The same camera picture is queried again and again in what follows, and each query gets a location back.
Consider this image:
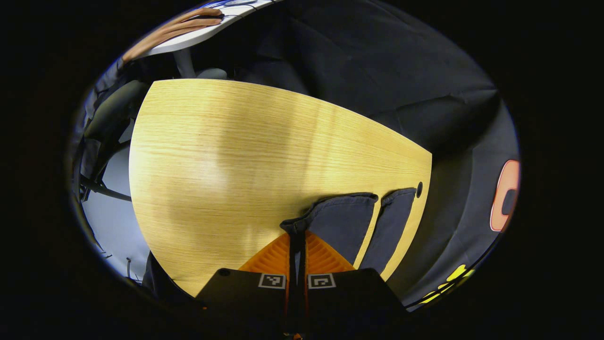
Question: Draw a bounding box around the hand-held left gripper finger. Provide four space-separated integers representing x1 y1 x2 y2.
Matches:
299 230 408 336
195 231 296 335

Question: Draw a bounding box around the grey office chair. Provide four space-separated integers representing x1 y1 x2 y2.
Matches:
71 59 154 204

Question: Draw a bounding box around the white desk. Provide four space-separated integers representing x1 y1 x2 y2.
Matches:
142 0 284 57

